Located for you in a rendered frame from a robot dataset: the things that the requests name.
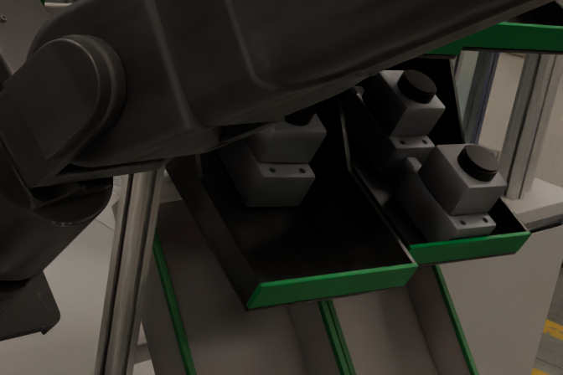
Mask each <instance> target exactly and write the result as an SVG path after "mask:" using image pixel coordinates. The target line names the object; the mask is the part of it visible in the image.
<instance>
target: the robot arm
mask: <svg viewBox="0 0 563 375"><path fill-rule="evenodd" d="M553 1H555V0H79V1H77V2H75V3H72V4H70V5H69V6H67V7H65V8H63V9H61V10H59V11H58V12H57V13H55V14H54V15H52V16H50V15H49V13H48V11H47V10H46V8H45V7H44V5H43V4H42V3H41V2H40V0H0V342H1V341H5V340H8V339H12V338H15V337H20V336H26V335H29V334H33V333H36V332H41V333H42V334H43V335H45V334H46V333H47V332H48V331H49V330H50V329H52V328H53V327H54V326H55V325H56V324H57V323H58V322H59V320H60V312H59V308H58V306H57V304H56V301H55V299H54V296H53V294H52V291H51V289H50V287H49V283H48V281H47V280H46V277H45V275H44V272H43V270H44V269H45V268H46V267H47V266H48V265H49V264H50V263H51V262H52V261H53V260H54V259H55V258H56V257H57V256H58V255H59V254H60V253H61V252H62V251H63V250H64V249H65V248H66V247H67V246H68V245H69V244H70V243H71V242H72V241H73V240H74V239H75V238H76V237H77V236H78V235H79V234H80V233H81V232H82V231H83V230H84V229H85V228H86V227H87V226H88V225H89V224H90V223H91V222H92V221H93V220H94V219H95V218H96V217H97V216H98V215H99V214H100V213H101V212H102V211H103V210H104V209H105V207H106V205H107V204H108V203H109V201H110V198H111V194H112V189H113V177H115V176H121V175H127V174H133V173H139V172H150V171H156V170H159V169H160V168H161V167H163V166H164V165H165V164H166V163H168V162H169V161H170V160H172V159H173V158H174V157H181V156H187V155H193V154H200V153H205V152H210V151H213V150H215V149H217V148H220V147H222V146H225V145H227V144H230V143H231V142H234V141H238V140H239V139H242V138H244V137H247V136H250V135H252V134H255V133H257V132H259V131H263V130H265V129H267V128H269V127H272V126H275V125H277V124H280V123H282V122H284V121H285V118H284V116H287V115H290V114H291V113H294V112H296V111H299V110H302V109H304V108H307V107H309V106H310V105H314V104H317V103H318V102H321V101H323V100H326V99H329V98H331V97H333V96H335V95H338V94H340V93H342V92H344V91H346V90H349V89H351V88H352V87H354V86H355V85H357V84H358V83H359V82H360V81H362V80H364V79H366V78H368V77H370V76H374V75H376V74H377V73H379V72H380V71H383V70H385V69H388V68H390V67H393V66H395V65H398V64H400V63H403V62H405V61H407V60H409V59H413V58H415V57H417V56H420V55H422V54H425V53H427V52H430V51H432V50H434V49H438V48H440V47H442V46H444V45H446V44H449V43H452V42H454V41H457V40H459V39H462V38H464V37H467V36H468V35H471V34H473V33H476V32H479V31H481V30H484V29H486V28H489V27H491V26H493V25H495V24H498V23H502V22H503V21H506V20H508V19H510V18H513V17H516V16H518V15H520V14H522V13H526V12H528V11H530V10H532V9H535V8H538V7H540V6H543V5H545V4H547V3H551V2H553Z"/></svg>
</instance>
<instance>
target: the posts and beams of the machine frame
mask: <svg viewBox="0 0 563 375"><path fill-rule="evenodd" d="M559 62H560V55H558V54H530V56H529V62H528V65H527V69H526V72H525V76H524V82H523V85H522V89H521V92H520V96H519V102H518V105H517V109H516V112H515V116H514V122H513V125H512V129H511V132H510V135H509V141H508V145H507V148H506V152H505V155H504V161H503V165H502V168H501V172H500V175H501V176H502V178H503V179H504V180H505V182H506V183H507V184H508V187H507V188H506V190H505V191H504V192H503V194H502V195H501V196H503V195H504V196H506V198H507V199H510V200H512V201H515V200H518V199H522V198H524V194H525V190H526V188H527V184H528V181H529V175H530V171H531V168H532V165H533V161H534V158H535V152H536V149H537V146H538V142H539V139H540V133H541V130H542V126H543V123H544V119H545V113H546V111H547V107H548V104H549V100H550V94H551V91H552V88H553V84H554V81H555V75H556V72H557V69H558V65H559Z"/></svg>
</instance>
